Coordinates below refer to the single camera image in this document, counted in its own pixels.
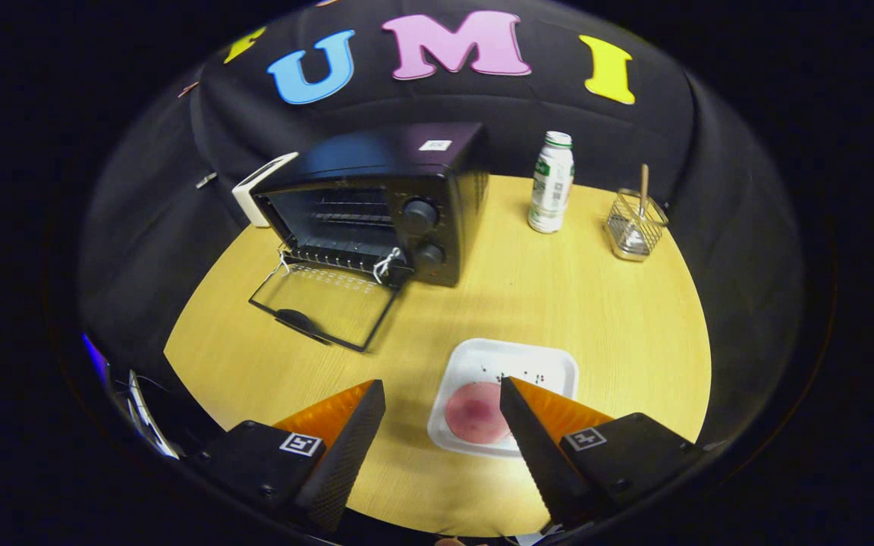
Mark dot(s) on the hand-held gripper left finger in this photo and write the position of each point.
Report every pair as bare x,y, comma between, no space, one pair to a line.
346,455

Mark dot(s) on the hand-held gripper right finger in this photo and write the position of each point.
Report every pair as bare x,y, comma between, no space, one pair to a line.
539,455

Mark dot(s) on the pink round meat slice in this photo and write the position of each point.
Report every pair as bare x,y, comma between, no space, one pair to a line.
475,413

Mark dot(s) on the white square plate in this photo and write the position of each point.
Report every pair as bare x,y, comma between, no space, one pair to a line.
513,360

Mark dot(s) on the black toaster oven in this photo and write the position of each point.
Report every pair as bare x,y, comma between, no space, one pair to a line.
376,152

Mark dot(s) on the white pop-up toaster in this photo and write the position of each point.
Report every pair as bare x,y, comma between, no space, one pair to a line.
251,193

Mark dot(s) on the white bottle green label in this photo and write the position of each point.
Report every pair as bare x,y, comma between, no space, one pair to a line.
551,189

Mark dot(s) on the wooden stick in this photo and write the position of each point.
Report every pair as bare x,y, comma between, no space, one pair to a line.
644,186

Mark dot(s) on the silver clip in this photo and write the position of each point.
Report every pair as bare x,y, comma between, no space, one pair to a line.
206,180

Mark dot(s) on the black backdrop cloth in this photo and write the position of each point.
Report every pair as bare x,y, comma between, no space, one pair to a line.
482,114

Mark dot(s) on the red clip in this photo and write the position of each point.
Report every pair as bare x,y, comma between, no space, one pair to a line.
188,89

